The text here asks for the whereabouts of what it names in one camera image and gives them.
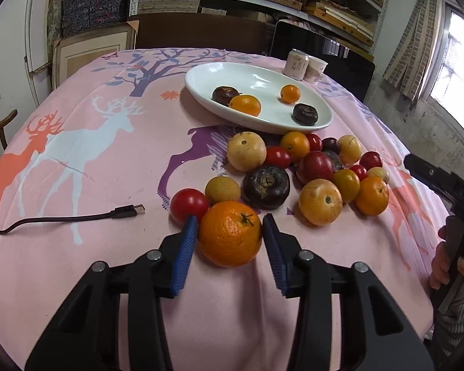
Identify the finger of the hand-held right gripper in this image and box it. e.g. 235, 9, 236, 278
404, 153, 458, 202

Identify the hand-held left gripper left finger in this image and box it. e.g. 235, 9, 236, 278
25, 215, 200, 371

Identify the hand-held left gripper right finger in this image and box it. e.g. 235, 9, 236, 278
262, 213, 436, 371

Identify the large orange mandarin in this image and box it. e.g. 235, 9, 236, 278
198, 200, 264, 268

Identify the small pale yellow fruit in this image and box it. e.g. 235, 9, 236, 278
367, 166, 390, 184

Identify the large red tomato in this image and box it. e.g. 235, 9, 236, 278
170, 188, 210, 225

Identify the large dark water chestnut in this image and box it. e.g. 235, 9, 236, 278
242, 164, 291, 210

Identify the yellow green round fruit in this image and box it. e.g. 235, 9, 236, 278
205, 176, 241, 205

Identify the yellow orange round fruit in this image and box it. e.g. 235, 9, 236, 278
332, 169, 361, 203

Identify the white oval plate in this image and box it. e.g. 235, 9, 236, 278
184, 62, 333, 135

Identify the person's right forearm grey sleeve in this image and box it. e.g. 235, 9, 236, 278
433, 274, 464, 356

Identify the person's right hand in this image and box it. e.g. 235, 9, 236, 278
429, 226, 464, 290

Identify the dark red round fruit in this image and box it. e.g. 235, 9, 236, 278
359, 151, 383, 171

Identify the pale yellow round fruit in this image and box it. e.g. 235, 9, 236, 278
337, 135, 362, 165

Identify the window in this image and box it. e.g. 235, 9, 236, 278
429, 0, 464, 132

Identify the orange fruit with green stem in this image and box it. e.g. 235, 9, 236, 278
280, 131, 310, 163

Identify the pink deer print tablecloth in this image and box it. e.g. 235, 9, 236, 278
0, 47, 455, 371

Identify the black glossy panel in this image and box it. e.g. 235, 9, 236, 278
271, 21, 376, 101

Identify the beige checked curtain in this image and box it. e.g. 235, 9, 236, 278
383, 0, 447, 99

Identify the shiny oval orange fruit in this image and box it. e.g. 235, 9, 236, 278
230, 95, 262, 117

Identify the white paper cup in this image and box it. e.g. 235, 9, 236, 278
303, 55, 329, 83

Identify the small orange kumquat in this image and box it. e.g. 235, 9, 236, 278
280, 84, 301, 104

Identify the small dark water chestnut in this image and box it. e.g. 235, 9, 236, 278
212, 86, 241, 106

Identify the white metal shelf rack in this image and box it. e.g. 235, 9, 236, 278
129, 0, 391, 53

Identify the white beverage can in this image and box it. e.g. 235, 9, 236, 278
283, 48, 309, 81

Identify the stack of wooden boards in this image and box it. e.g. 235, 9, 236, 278
305, 0, 385, 47

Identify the brown wooden chair back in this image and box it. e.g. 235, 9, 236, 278
133, 13, 269, 55

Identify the cardboard framed panel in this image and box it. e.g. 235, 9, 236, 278
52, 19, 140, 89

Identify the curved wooden chair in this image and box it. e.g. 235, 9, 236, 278
0, 110, 18, 186

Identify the stack of blue patterned boxes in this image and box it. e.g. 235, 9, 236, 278
62, 0, 129, 37

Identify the white door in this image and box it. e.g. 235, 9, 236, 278
23, 0, 58, 107

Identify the black usb cable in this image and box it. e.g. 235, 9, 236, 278
0, 203, 145, 236

